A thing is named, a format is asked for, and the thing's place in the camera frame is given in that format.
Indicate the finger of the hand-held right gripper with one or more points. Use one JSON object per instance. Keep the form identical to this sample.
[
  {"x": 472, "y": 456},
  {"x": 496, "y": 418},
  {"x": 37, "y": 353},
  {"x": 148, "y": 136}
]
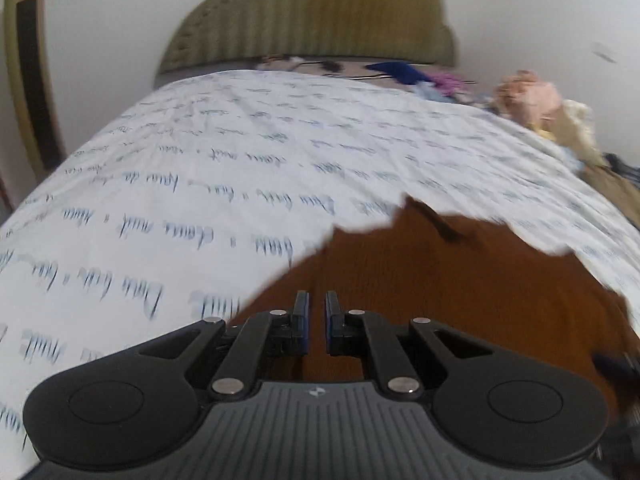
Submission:
[{"x": 617, "y": 367}]

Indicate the dark blue cloth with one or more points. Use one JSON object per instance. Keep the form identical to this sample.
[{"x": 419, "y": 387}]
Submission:
[{"x": 400, "y": 71}]

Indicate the cream padded jacket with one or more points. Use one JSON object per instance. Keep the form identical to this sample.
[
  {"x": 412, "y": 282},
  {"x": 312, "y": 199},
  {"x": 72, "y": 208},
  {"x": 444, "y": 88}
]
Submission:
[{"x": 575, "y": 127}]

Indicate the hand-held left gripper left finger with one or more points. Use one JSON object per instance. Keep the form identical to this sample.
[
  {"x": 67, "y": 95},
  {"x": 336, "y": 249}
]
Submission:
[{"x": 301, "y": 331}]

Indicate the purple cloth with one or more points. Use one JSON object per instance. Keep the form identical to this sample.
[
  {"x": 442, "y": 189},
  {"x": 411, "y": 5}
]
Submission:
[{"x": 450, "y": 82}]

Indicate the gold tower air conditioner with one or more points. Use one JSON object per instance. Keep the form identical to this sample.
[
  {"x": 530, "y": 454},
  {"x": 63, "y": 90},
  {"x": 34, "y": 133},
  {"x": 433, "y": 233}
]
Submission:
[{"x": 27, "y": 60}]

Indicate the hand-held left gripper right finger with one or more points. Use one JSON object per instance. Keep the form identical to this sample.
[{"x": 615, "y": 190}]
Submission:
[{"x": 330, "y": 329}]

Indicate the olive padded headboard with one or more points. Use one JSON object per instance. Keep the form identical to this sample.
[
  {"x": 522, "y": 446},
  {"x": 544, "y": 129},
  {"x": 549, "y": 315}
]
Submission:
[{"x": 310, "y": 15}]

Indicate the white script-printed bed cover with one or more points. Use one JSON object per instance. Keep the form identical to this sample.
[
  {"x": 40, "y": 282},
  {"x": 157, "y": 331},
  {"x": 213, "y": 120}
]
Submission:
[{"x": 200, "y": 170}]

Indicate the brown knit sweater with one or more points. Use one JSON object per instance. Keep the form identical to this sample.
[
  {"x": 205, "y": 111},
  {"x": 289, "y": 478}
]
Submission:
[{"x": 450, "y": 290}]

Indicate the pink cloth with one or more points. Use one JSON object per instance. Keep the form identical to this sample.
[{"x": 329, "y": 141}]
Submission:
[{"x": 530, "y": 96}]

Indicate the white light switch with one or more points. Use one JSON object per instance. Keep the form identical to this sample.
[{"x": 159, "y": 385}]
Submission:
[{"x": 604, "y": 54}]

